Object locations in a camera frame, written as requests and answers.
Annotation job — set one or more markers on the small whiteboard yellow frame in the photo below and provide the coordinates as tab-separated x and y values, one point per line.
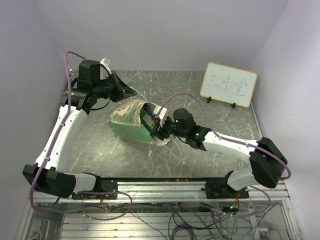
228	84

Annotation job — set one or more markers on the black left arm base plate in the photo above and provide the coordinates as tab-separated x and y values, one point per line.
105	185

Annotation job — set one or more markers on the green Fox's candy packet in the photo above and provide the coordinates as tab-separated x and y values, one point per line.
147	119

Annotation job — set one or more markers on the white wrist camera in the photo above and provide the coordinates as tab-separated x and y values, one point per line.
160	113
105	71

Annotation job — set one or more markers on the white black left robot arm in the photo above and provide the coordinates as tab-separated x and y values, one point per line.
49	173

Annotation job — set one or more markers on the aluminium mounting rail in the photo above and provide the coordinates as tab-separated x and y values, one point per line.
191	192

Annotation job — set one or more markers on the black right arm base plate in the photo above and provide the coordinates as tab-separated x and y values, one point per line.
218	189

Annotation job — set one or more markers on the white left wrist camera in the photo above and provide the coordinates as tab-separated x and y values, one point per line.
105	71

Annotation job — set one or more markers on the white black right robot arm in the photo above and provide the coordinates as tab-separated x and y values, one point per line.
266	162

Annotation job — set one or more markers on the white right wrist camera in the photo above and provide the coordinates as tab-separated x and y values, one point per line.
160	113

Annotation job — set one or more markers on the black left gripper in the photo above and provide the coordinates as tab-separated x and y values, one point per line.
123	90

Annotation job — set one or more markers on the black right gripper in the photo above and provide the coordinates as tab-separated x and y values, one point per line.
160	131

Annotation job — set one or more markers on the green printed paper bag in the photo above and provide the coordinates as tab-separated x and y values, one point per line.
125	123

